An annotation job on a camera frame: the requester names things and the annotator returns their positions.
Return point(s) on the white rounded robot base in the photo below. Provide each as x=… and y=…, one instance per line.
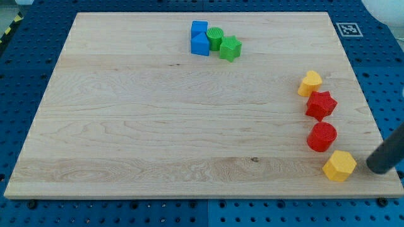
x=389, y=12

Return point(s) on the red cylinder block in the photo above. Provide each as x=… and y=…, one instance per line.
x=321, y=136

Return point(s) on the blue triangle block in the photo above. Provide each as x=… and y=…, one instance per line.
x=200, y=45

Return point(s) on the red star block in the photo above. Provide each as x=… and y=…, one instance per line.
x=320, y=105

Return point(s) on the yellow black hazard tape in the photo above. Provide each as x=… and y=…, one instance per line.
x=11, y=29

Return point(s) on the wooden board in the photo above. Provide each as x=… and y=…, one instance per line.
x=130, y=113

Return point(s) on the blue cube block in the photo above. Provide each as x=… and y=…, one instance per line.
x=198, y=27

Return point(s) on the green star block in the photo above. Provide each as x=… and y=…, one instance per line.
x=230, y=48

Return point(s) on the white fiducial marker tag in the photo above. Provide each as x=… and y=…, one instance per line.
x=348, y=29

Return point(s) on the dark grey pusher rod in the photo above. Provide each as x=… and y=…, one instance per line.
x=388, y=154

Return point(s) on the green cylinder block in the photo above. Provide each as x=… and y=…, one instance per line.
x=214, y=35

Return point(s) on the yellow hexagon block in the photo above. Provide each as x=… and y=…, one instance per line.
x=339, y=166

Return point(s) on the yellow heart block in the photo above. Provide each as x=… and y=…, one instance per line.
x=311, y=82

